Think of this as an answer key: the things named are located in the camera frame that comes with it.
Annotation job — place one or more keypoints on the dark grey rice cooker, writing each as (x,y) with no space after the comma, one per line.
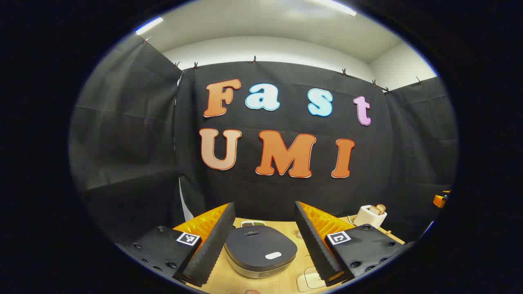
(259,247)

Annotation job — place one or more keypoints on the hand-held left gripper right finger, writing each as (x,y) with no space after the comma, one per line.
(316,245)

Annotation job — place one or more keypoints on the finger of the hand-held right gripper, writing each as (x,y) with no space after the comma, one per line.
(440,200)

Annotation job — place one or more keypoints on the black backdrop cloth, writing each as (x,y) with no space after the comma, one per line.
(130,134)

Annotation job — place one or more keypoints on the small white divided dish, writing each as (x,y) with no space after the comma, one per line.
(252,223)

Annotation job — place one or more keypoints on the clear container of rice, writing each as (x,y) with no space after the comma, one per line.
(311,281)

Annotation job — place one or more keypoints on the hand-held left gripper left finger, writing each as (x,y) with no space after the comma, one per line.
(212,245)

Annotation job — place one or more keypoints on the toasted bread slice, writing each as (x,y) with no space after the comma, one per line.
(378,209)

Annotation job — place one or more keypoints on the white toaster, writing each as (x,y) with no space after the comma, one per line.
(367,219)

